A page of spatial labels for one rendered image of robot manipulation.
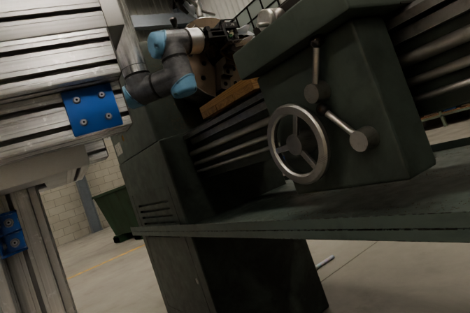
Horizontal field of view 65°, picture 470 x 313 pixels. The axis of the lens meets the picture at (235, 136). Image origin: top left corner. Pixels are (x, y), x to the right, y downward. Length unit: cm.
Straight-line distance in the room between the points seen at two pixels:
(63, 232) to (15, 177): 1032
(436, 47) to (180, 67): 64
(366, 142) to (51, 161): 59
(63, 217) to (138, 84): 1013
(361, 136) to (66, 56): 52
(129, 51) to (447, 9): 79
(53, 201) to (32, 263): 1021
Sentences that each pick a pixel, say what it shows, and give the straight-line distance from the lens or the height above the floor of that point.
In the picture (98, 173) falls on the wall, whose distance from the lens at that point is 1140.
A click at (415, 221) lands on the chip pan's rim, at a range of 59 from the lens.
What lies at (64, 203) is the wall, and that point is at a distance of 1116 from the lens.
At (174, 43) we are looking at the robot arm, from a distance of 107.
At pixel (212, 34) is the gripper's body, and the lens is 111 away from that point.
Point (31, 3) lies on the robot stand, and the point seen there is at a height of 109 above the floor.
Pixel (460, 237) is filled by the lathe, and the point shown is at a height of 53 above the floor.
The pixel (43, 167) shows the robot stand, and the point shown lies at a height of 82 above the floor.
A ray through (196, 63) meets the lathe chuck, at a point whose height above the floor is 107.
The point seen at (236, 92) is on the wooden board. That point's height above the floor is 88.
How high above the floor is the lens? 72
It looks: 3 degrees up
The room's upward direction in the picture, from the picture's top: 19 degrees counter-clockwise
